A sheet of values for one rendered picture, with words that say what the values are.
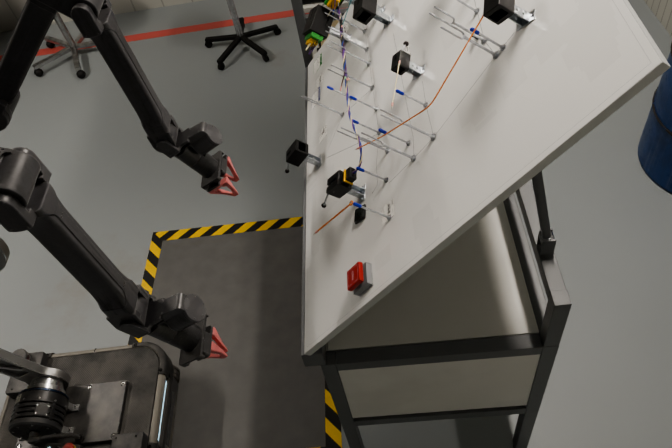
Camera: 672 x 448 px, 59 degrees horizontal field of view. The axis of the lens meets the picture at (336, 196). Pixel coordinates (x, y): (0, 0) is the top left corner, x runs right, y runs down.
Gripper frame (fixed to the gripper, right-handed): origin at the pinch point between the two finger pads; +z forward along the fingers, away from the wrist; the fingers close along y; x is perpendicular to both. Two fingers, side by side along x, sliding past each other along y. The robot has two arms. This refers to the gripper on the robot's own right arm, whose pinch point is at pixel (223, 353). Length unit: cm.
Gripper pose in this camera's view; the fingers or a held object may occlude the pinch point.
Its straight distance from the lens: 137.6
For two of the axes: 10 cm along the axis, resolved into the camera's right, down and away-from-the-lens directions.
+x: -7.9, 4.4, 4.2
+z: 6.1, 5.0, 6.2
